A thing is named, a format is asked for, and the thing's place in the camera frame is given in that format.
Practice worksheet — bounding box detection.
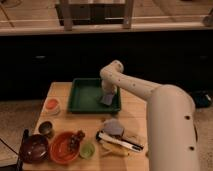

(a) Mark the orange bowl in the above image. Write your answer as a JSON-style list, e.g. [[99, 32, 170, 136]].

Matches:
[[49, 131, 80, 165]]

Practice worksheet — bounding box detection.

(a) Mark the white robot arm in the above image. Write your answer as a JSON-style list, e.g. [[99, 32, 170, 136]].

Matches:
[[100, 60, 200, 171]]

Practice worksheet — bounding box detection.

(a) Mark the brown toy in bowl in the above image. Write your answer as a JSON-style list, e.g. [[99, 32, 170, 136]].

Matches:
[[69, 130, 85, 150]]

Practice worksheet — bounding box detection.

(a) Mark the black spoon handle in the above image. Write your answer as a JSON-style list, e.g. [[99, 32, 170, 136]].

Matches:
[[16, 129, 30, 171]]

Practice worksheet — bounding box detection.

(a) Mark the green plastic tray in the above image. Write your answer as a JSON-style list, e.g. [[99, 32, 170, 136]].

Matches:
[[67, 78, 121, 114]]

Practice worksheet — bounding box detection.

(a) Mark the dark brown bowl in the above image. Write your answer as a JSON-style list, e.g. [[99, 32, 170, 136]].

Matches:
[[19, 134, 49, 164]]

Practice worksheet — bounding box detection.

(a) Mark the small metal cup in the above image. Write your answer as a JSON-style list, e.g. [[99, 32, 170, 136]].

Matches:
[[38, 121, 53, 137]]

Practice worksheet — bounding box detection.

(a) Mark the dark object on floor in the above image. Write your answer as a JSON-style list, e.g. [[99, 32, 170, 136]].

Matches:
[[192, 92, 212, 108]]

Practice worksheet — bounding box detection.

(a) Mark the white cup orange lid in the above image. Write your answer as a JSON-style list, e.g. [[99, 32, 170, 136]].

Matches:
[[44, 98, 60, 115]]

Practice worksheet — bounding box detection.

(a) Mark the grey blue sponge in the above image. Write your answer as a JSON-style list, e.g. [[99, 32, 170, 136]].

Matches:
[[100, 93, 114, 106]]

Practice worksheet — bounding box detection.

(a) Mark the wooden chair frame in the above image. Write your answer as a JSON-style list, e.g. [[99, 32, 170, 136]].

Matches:
[[55, 0, 134, 31]]

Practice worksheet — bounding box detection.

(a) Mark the small green cup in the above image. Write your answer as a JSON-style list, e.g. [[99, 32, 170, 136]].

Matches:
[[80, 142, 95, 159]]

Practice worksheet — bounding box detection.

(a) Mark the grey cloth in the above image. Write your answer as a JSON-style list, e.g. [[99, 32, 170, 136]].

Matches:
[[103, 118, 124, 136]]

